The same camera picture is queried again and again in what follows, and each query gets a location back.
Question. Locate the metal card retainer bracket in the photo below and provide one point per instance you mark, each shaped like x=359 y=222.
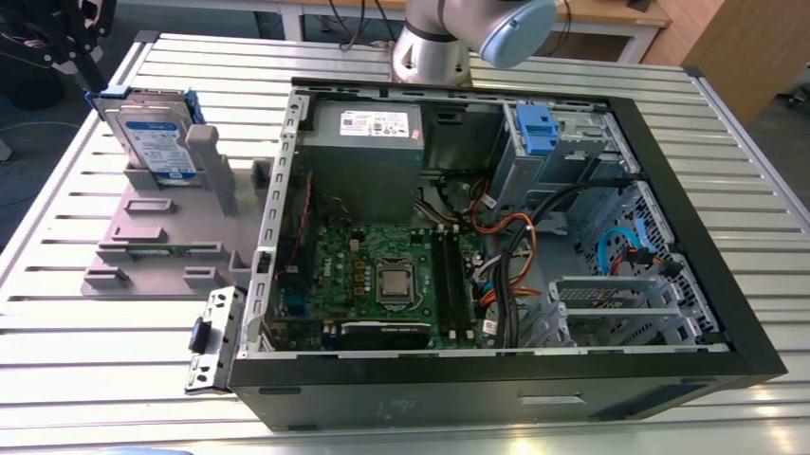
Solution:
x=222 y=308

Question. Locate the grey parts rack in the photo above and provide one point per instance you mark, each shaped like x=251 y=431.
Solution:
x=178 y=223

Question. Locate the metal optical drive cage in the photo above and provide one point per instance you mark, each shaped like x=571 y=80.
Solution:
x=557 y=166

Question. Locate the black office chair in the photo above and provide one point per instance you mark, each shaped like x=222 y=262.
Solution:
x=25 y=90

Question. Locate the black RAM slot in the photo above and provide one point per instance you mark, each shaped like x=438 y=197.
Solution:
x=462 y=284
x=444 y=284

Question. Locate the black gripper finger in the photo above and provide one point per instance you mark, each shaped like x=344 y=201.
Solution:
x=93 y=71

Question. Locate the green motherboard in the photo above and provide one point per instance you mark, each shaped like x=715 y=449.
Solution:
x=342 y=284

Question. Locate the hard disk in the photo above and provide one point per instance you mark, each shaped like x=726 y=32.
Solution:
x=155 y=142

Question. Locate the black chair castor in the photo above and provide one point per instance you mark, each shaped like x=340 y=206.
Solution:
x=798 y=97

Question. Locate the metal disk bay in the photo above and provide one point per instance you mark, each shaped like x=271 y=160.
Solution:
x=621 y=313

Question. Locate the green RAM stick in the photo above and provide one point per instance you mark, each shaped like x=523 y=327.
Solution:
x=158 y=250

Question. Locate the black open PC case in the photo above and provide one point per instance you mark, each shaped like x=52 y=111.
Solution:
x=443 y=393

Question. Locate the silver CPU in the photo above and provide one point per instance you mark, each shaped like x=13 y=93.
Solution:
x=394 y=284

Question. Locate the wooden top desk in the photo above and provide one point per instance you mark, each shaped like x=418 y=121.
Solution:
x=626 y=18

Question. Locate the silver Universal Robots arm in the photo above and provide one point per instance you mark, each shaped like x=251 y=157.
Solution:
x=430 y=52

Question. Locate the blue plastic drive latch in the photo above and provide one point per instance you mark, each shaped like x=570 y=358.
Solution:
x=534 y=128

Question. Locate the grey power supply unit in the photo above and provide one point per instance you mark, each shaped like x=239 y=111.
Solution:
x=360 y=180

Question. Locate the CPU socket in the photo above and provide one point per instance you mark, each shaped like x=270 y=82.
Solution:
x=395 y=303

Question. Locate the black graphics card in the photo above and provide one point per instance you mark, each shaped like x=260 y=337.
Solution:
x=379 y=332

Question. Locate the white framed desk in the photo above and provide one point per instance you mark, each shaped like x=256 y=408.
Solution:
x=290 y=26

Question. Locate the wooden cabinet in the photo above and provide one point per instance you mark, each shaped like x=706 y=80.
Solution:
x=746 y=47

